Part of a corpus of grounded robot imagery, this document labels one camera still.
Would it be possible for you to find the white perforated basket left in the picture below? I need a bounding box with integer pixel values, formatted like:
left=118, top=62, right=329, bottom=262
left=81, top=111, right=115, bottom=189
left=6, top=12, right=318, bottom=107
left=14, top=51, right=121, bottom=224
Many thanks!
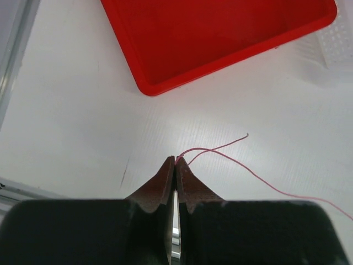
left=295, top=14, right=352, bottom=72

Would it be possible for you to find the red plastic tray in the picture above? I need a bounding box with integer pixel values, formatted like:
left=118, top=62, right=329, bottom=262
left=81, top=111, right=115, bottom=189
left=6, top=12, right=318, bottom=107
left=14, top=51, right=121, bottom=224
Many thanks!
left=102, top=0, right=338, bottom=96

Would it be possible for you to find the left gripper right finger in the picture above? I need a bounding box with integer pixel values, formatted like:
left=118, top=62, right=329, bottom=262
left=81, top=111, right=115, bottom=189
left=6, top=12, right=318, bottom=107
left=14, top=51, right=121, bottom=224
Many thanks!
left=175, top=158, right=349, bottom=264

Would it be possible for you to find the pink thin wire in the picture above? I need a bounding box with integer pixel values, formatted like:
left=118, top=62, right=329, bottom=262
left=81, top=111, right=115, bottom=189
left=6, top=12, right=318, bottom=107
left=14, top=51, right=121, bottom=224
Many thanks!
left=176, top=133, right=353, bottom=220

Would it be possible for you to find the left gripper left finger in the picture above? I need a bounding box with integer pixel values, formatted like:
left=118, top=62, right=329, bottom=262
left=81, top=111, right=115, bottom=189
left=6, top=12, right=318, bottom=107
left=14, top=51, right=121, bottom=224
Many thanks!
left=1, top=156, right=174, bottom=264

